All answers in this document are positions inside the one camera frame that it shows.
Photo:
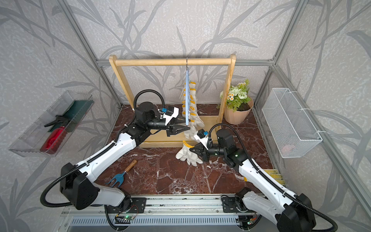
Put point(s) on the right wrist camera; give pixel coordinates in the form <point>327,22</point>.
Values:
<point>202,137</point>

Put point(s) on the yellow rubber-coated glove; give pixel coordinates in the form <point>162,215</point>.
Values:
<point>276,175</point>

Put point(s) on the clear plastic wall tray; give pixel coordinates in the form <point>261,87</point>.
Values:
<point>30,142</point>

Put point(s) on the potted white flower plant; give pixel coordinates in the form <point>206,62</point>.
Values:
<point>238,103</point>

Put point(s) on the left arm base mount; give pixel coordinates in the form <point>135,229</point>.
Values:
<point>133,206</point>

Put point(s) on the white wire mesh basket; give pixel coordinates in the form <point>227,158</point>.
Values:
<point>292,130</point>

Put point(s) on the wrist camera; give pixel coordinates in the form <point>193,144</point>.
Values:
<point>169,113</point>
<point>202,137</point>

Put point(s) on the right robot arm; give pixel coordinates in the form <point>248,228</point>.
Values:
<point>287,210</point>

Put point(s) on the aluminium front rail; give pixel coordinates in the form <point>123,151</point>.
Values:
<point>160,210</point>

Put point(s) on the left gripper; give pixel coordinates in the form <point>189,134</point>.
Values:
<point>171,130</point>

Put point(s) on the white glove hung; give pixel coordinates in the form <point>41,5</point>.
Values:
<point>193,99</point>
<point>195,124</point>
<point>186,155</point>

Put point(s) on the blue wavy clip hanger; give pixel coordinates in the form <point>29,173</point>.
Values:
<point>187,94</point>

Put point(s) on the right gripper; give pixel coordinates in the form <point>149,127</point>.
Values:
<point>203,152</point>

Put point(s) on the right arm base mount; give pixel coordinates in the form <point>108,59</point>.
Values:
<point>233,204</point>

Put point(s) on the green cloth in tray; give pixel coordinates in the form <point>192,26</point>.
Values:
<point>70,119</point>

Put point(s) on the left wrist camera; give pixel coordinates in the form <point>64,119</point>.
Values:
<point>169,113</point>

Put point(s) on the blue hand rake tool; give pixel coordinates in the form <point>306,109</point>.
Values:
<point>118,179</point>

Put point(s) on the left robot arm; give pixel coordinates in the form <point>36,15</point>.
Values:
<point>76,186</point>

